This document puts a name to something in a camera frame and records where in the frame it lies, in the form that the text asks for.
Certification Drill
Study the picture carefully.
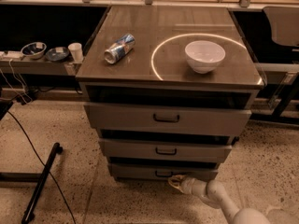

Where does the white ceramic bowl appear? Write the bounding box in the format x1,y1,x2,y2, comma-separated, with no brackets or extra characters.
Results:
185,40,226,74

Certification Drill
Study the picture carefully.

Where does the grey drawer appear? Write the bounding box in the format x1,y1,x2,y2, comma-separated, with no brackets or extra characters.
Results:
108,163,218,181
84,103,251,136
99,139,232,163

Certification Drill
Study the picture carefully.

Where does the black floor cable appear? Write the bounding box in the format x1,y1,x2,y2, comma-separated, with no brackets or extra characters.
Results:
6,110,78,224

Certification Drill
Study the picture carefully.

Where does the white bowl with dark inside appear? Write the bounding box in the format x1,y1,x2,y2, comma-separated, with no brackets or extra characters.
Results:
21,42,47,60

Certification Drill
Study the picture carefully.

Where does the dark blue shallow bowl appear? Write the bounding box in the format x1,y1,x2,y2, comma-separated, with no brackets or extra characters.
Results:
46,47,69,62

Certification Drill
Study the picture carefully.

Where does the white power strip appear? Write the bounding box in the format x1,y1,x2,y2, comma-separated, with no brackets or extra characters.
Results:
0,51,22,60

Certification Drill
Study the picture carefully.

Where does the grey drawer cabinet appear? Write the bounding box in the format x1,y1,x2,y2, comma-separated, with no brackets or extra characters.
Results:
77,6,264,170

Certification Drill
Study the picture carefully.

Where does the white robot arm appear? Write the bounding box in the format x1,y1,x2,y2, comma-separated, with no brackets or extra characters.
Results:
168,175,271,224

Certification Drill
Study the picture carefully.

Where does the white paper cup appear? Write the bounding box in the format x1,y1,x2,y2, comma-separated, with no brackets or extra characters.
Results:
68,43,83,63

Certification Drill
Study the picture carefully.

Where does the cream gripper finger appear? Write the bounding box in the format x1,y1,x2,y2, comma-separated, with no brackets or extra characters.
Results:
168,175,187,193

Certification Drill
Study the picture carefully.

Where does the dark office chair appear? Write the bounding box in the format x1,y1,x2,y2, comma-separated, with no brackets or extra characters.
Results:
250,7,299,125

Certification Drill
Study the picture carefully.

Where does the blue silver drink can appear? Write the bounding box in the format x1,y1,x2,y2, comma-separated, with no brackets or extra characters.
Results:
104,34,135,64

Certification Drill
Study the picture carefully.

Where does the black stand leg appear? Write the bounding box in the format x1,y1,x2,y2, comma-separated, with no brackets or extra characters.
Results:
21,143,63,224

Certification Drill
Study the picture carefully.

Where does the white thin cable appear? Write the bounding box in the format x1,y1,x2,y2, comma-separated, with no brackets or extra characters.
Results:
0,59,33,105

